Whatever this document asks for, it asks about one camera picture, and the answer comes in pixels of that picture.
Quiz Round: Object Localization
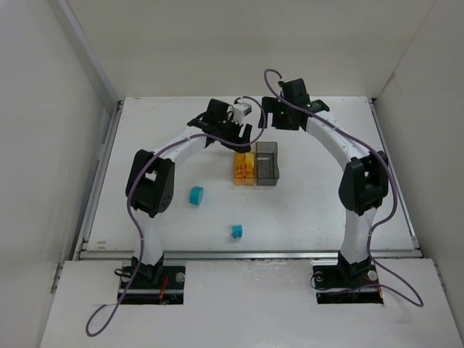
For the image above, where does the aluminium left rail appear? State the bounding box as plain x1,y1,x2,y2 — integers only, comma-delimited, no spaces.
50,99,124,294

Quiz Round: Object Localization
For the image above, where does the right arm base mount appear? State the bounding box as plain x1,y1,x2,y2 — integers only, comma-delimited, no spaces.
311,262,384,305

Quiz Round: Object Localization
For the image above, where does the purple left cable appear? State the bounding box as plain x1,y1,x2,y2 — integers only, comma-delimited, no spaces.
85,95,268,336

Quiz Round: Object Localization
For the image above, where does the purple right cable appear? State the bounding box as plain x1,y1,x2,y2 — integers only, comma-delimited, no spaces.
263,68,424,308

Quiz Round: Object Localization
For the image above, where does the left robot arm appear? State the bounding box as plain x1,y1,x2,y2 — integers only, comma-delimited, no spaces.
125,99,253,280

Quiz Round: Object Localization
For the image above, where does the aluminium right rail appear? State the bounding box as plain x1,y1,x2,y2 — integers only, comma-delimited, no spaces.
368,98,422,255

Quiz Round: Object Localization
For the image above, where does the aluminium front rail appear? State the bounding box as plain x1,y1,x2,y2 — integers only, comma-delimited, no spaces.
73,249,423,260

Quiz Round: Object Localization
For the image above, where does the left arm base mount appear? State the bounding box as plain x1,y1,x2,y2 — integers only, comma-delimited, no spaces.
121,259,186,305

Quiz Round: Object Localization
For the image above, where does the yellow lego block bottom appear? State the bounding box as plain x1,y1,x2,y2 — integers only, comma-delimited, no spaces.
231,225,243,239

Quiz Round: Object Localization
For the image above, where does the purple cable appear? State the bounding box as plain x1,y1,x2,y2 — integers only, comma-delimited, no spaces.
263,68,424,308
85,95,268,336

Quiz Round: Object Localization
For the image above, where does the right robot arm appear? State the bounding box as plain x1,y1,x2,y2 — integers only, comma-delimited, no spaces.
262,78,389,274

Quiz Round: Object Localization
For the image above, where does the grey transparent container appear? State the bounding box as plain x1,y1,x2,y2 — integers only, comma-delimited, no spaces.
256,141,280,186

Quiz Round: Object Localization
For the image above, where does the amber transparent container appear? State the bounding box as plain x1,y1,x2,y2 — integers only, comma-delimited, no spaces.
233,152,257,186

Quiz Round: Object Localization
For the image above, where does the aluminium rail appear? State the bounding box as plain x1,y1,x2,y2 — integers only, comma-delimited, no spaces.
368,98,422,255
50,99,124,294
73,249,423,260

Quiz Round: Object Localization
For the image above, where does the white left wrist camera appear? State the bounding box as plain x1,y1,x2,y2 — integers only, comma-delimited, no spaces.
232,102,252,123

